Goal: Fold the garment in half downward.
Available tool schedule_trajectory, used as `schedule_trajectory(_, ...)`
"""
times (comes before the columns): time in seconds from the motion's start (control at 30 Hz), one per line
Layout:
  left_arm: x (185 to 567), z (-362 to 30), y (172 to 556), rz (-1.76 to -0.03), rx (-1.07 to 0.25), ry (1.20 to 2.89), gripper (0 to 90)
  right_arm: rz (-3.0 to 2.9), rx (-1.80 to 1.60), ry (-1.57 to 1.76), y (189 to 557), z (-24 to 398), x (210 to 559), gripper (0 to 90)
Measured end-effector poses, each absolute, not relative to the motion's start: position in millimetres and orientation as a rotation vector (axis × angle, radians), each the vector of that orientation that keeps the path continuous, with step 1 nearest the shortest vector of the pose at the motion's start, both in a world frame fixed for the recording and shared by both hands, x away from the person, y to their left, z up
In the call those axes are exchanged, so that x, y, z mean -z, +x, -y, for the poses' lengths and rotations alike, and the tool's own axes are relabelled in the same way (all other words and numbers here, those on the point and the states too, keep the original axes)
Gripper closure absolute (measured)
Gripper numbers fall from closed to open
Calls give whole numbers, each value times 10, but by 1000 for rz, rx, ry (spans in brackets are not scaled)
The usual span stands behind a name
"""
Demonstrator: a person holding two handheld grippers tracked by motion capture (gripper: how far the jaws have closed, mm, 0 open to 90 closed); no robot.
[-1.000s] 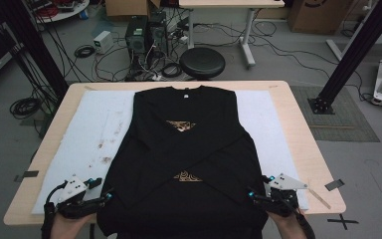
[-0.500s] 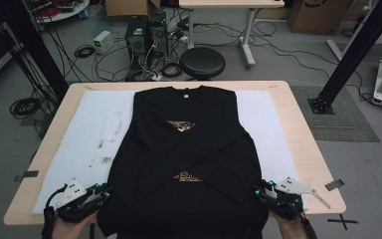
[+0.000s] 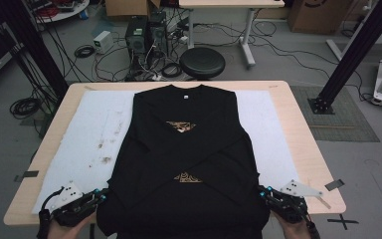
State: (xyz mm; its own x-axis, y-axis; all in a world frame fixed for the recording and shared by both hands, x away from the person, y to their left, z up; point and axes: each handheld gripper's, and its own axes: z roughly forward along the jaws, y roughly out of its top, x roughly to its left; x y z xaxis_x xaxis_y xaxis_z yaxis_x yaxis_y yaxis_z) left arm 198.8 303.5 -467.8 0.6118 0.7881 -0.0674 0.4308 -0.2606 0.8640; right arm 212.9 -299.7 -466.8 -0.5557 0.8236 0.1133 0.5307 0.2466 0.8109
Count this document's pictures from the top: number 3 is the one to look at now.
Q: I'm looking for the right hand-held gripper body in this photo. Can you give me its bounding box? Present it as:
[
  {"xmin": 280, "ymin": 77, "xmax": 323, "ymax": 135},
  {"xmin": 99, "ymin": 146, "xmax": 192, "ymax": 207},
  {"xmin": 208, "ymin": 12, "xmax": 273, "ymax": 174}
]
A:
[{"xmin": 268, "ymin": 178, "xmax": 324, "ymax": 224}]

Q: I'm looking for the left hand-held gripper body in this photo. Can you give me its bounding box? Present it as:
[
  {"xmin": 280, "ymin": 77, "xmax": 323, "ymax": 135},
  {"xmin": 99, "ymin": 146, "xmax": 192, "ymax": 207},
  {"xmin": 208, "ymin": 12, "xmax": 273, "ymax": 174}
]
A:
[{"xmin": 49, "ymin": 180, "xmax": 97, "ymax": 228}]

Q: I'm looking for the black long-sleeve printed shirt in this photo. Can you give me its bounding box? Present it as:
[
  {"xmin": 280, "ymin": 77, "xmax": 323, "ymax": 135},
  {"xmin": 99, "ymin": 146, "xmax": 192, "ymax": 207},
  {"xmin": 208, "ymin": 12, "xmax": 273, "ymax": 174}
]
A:
[{"xmin": 95, "ymin": 84, "xmax": 272, "ymax": 239}]

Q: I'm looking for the person's left hand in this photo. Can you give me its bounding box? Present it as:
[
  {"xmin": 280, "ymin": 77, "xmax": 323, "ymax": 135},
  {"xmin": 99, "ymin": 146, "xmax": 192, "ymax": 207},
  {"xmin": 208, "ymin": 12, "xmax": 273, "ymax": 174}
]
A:
[{"xmin": 47, "ymin": 211, "xmax": 97, "ymax": 239}]

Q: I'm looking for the person's right hand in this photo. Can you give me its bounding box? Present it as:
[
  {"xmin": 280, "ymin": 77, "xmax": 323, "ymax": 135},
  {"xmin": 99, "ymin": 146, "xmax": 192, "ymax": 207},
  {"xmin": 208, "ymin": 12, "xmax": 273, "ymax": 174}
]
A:
[{"xmin": 273, "ymin": 212, "xmax": 313, "ymax": 239}]

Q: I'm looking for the black tape piece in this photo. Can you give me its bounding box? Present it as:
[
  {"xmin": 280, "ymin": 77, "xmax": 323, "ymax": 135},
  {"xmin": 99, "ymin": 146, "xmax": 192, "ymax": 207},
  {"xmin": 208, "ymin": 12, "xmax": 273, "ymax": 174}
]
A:
[
  {"xmin": 323, "ymin": 178, "xmax": 346, "ymax": 192},
  {"xmin": 13, "ymin": 169, "xmax": 40, "ymax": 183}
]

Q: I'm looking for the white foam mat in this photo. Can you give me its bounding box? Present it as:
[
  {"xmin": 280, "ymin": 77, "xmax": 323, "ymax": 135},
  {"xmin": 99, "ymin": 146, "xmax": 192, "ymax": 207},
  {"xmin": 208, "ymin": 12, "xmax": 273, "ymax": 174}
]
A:
[{"xmin": 31, "ymin": 89, "xmax": 301, "ymax": 215}]

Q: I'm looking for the grey floor mat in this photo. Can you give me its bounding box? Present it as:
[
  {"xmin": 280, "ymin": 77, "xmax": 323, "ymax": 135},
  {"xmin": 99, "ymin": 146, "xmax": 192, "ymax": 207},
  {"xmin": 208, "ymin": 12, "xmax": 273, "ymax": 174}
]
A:
[{"xmin": 289, "ymin": 85, "xmax": 381, "ymax": 143}]

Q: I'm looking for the black round stool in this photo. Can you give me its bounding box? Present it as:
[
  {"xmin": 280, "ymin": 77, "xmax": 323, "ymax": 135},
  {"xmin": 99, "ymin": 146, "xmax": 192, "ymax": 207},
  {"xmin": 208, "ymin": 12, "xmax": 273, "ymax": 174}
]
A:
[{"xmin": 179, "ymin": 46, "xmax": 227, "ymax": 81}]

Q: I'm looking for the black metal stand with base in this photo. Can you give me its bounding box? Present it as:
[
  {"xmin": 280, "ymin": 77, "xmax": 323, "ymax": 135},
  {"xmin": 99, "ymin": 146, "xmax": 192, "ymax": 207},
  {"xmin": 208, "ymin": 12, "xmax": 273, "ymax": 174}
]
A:
[{"xmin": 307, "ymin": 0, "xmax": 382, "ymax": 116}]

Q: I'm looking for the small white equipment box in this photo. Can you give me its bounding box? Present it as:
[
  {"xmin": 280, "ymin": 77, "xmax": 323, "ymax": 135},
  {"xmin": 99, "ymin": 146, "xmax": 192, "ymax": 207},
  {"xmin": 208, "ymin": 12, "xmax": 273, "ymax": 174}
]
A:
[{"xmin": 93, "ymin": 30, "xmax": 114, "ymax": 55}]

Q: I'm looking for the black computer tower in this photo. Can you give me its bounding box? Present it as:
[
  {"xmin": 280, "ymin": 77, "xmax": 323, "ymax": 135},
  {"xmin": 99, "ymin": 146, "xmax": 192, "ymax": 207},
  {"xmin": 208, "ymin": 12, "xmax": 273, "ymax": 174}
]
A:
[
  {"xmin": 124, "ymin": 15, "xmax": 149, "ymax": 56},
  {"xmin": 147, "ymin": 11, "xmax": 169, "ymax": 58}
]

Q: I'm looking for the large closed cardboard box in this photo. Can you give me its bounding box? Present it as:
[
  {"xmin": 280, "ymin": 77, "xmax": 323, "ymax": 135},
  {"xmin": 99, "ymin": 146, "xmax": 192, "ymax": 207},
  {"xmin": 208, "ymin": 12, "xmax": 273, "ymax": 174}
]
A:
[{"xmin": 287, "ymin": 0, "xmax": 354, "ymax": 35}]

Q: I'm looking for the round white table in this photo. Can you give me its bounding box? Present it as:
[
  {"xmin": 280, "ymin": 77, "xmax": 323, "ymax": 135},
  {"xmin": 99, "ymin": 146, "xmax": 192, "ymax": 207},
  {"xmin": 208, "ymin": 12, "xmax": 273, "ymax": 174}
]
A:
[{"xmin": 29, "ymin": 0, "xmax": 91, "ymax": 24}]

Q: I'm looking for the open cardboard box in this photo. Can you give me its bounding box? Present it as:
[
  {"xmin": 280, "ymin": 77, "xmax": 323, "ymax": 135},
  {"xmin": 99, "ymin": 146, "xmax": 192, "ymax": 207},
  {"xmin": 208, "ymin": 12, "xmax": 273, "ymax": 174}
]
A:
[{"xmin": 104, "ymin": 0, "xmax": 162, "ymax": 18}]

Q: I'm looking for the white desk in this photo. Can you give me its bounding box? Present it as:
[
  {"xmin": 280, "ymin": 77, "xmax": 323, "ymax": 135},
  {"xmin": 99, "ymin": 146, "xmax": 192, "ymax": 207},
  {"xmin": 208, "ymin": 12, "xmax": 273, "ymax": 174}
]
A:
[{"xmin": 178, "ymin": 0, "xmax": 286, "ymax": 69}]

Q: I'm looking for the left hand-held gripper black cable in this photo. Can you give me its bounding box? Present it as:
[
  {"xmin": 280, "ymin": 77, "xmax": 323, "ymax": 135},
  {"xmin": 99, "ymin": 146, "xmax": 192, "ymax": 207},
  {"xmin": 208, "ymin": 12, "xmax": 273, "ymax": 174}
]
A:
[{"xmin": 38, "ymin": 186, "xmax": 65, "ymax": 239}]

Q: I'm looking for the hand-held gripper black cable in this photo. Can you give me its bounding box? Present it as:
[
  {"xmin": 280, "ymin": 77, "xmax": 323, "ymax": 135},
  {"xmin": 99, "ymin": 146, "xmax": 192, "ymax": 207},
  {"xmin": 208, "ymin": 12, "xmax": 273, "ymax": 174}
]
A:
[
  {"xmin": 38, "ymin": 186, "xmax": 65, "ymax": 239},
  {"xmin": 303, "ymin": 212, "xmax": 322, "ymax": 239}
]

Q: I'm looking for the right hand-held gripper black cable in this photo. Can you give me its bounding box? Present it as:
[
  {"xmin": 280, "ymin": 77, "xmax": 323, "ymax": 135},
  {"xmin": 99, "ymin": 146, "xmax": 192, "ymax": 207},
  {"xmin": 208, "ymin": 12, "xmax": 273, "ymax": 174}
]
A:
[{"xmin": 303, "ymin": 212, "xmax": 322, "ymax": 239}]

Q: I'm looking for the large coiled black cable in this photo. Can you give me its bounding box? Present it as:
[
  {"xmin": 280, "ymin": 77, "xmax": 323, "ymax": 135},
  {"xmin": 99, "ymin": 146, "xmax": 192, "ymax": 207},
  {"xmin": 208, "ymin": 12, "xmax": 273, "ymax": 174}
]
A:
[{"xmin": 9, "ymin": 97, "xmax": 43, "ymax": 120}]

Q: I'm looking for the small coiled black cable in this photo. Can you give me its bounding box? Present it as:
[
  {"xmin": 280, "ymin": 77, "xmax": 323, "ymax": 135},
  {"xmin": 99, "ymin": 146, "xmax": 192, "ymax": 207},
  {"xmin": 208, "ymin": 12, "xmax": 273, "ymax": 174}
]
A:
[{"xmin": 74, "ymin": 44, "xmax": 96, "ymax": 60}]

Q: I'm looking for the coiled black cable by stool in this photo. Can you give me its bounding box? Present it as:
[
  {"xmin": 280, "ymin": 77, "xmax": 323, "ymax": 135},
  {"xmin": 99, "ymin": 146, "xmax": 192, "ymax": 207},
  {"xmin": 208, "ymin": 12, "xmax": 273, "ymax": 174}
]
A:
[{"xmin": 160, "ymin": 62, "xmax": 183, "ymax": 79}]

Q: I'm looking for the white metal frame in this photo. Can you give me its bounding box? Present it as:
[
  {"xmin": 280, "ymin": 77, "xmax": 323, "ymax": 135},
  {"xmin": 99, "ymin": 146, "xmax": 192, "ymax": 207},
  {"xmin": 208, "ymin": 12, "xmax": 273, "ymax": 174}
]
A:
[{"xmin": 325, "ymin": 26, "xmax": 382, "ymax": 62}]

